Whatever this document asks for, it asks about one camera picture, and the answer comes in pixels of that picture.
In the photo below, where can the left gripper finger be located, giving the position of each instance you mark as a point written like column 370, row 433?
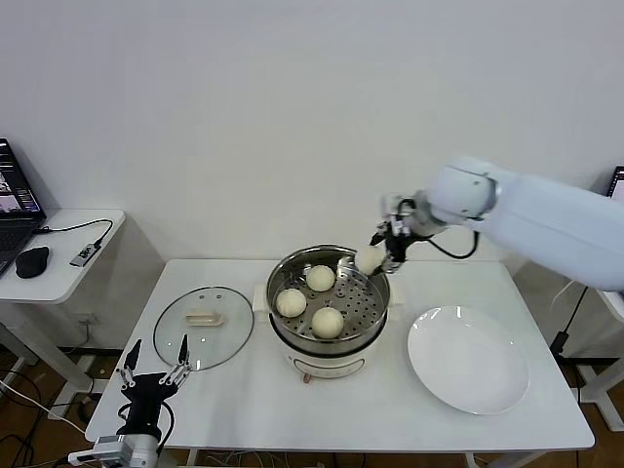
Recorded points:
column 130, row 365
column 180, row 365

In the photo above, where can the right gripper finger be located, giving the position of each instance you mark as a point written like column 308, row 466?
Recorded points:
column 391, row 265
column 380, row 235

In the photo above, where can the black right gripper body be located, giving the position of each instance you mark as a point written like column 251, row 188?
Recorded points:
column 397, row 248

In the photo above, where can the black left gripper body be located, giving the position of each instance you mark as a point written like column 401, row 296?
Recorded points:
column 144, row 394

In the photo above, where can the white steamed baozi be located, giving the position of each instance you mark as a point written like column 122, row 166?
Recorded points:
column 368, row 259
column 320, row 278
column 326, row 323
column 291, row 302

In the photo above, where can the round glass pot lid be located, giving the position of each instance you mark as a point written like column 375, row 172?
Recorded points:
column 205, row 341

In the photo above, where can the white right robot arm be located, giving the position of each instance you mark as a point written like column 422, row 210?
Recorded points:
column 536, row 219

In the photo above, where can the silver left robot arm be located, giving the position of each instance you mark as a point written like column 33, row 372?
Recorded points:
column 141, row 451

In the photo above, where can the stainless steel steamer basket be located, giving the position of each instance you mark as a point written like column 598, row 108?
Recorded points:
column 363, row 312

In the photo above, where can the small white side table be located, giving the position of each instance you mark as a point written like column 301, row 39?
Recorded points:
column 63, row 283

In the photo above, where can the cream electric cooking pot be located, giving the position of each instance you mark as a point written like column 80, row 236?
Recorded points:
column 326, row 363

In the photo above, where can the large white round plate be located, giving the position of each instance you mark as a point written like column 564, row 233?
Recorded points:
column 463, row 361

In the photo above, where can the grey usb hub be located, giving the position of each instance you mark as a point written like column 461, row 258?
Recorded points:
column 85, row 254

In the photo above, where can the black computer mouse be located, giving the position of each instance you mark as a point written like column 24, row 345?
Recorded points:
column 31, row 262

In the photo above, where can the black open laptop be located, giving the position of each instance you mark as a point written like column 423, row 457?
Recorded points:
column 14, row 195

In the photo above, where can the black laptop screen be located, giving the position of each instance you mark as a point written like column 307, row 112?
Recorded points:
column 618, row 183

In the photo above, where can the white desk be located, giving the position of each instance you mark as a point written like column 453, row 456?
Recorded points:
column 616, row 365

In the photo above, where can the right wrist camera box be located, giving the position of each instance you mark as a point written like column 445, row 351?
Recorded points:
column 395, row 209

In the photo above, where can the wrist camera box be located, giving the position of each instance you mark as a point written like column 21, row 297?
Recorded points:
column 92, row 457
column 395, row 209

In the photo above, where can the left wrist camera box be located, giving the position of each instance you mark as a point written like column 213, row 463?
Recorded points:
column 92, row 457

